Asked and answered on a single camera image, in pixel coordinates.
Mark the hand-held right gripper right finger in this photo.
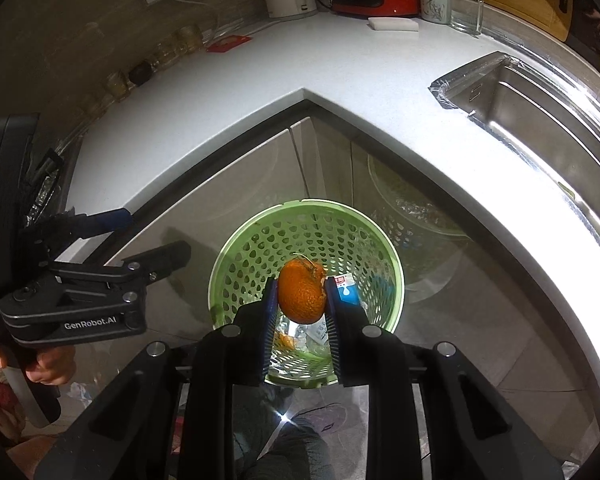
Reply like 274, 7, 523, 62
324, 279, 567, 480

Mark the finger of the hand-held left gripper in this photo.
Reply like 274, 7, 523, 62
54, 240, 192, 284
25, 207, 132, 262

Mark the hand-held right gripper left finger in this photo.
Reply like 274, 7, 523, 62
35, 277, 282, 480

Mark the green perforated plastic basket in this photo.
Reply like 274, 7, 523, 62
208, 200, 406, 390

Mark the person's left hand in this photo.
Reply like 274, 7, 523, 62
24, 346, 77, 386

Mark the clear crumpled plastic bag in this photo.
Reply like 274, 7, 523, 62
292, 322, 331, 353

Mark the blue and white wrapper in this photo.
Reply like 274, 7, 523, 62
330, 274, 362, 307

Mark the wide beige cabinet door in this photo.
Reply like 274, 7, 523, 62
67, 127, 307, 411
350, 150, 600, 413

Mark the grey slipper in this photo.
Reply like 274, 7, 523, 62
292, 402, 349, 434

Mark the clear glass jar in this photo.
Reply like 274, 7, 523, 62
105, 70, 131, 104
150, 42, 179, 72

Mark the dark glass jar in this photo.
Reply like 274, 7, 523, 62
128, 62, 154, 86

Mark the narrow beige cabinet door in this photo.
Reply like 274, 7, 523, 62
290, 117, 314, 202

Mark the red flat packet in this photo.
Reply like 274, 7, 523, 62
206, 34, 254, 54

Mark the stainless steel sink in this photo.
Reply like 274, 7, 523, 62
427, 52, 600, 241

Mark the white sponge block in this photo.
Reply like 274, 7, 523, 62
368, 16, 420, 32

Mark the square clear glass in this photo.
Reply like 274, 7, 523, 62
450, 0, 483, 37

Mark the white power cable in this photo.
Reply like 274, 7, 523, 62
165, 0, 222, 37

